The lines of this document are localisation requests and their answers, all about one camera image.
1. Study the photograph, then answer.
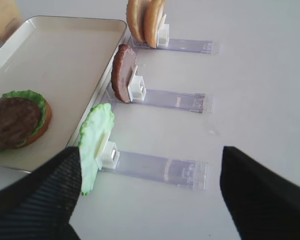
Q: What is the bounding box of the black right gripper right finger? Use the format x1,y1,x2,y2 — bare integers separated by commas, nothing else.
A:
219,146,300,240

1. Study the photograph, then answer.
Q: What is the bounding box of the green lettuce leaf on burger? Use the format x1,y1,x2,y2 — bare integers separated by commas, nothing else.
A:
0,90,48,155

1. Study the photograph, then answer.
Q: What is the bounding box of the standing orange cheese slice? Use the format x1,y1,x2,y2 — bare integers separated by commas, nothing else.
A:
0,0,23,41

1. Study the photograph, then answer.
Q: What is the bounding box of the clear bun holder track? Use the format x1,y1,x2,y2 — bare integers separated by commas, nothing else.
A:
131,23,221,55

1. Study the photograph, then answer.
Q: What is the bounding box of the clear patty holder track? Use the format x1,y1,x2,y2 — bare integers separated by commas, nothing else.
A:
109,76,214,115

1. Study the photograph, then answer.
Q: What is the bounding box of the clear lettuce holder track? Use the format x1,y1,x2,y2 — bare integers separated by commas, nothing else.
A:
98,141,207,191

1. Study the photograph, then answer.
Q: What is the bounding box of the standing bun slice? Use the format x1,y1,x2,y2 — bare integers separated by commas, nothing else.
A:
143,0,166,48
126,0,151,43

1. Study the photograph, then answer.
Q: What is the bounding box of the standing bun slice far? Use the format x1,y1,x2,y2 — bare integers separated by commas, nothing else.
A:
126,0,151,43

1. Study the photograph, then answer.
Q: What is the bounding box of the standing bun slice near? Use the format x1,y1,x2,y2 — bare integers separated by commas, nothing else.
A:
143,0,166,48

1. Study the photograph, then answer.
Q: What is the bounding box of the standing green lettuce leaf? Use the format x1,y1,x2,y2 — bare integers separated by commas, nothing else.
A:
78,103,115,196

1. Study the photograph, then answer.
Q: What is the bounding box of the brown meat patty on burger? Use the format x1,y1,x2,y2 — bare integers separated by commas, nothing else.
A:
0,97,42,150

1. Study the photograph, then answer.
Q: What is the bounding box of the standing brown meat patty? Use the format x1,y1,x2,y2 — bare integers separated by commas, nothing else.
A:
111,44,137,103

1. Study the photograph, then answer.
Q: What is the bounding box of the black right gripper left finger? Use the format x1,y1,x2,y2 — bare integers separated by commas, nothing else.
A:
0,146,82,240

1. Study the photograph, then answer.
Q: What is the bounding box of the bottom bun slice on tray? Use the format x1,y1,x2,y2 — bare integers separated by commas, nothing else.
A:
15,100,52,149

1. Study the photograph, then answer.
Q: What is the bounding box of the cream rectangular tray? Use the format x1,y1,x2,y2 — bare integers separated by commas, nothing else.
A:
0,16,127,172

